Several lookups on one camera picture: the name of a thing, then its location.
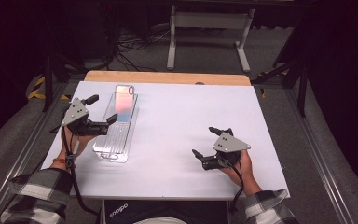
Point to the person's black printed clothing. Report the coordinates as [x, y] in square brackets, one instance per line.
[167, 209]

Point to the black angled floor stand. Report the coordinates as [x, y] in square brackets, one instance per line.
[295, 74]

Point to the wooden table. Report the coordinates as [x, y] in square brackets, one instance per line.
[167, 77]

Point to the iridescent phone case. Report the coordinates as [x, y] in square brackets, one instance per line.
[124, 102]

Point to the person's left hand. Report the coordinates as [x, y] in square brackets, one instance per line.
[74, 146]

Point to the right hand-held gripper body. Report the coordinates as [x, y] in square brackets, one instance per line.
[230, 144]

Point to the person's right hand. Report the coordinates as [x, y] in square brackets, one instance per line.
[244, 172]

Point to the metal floor rail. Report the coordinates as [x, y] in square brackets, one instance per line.
[28, 146]
[317, 149]

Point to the clear plastic packaging tray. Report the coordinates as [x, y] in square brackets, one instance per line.
[118, 140]

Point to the black tripod stand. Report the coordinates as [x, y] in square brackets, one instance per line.
[48, 77]

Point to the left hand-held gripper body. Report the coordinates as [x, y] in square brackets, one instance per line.
[76, 113]

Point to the white metal stand frame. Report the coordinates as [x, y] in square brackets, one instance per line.
[209, 20]

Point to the white table cover board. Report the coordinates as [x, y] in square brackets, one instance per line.
[174, 168]

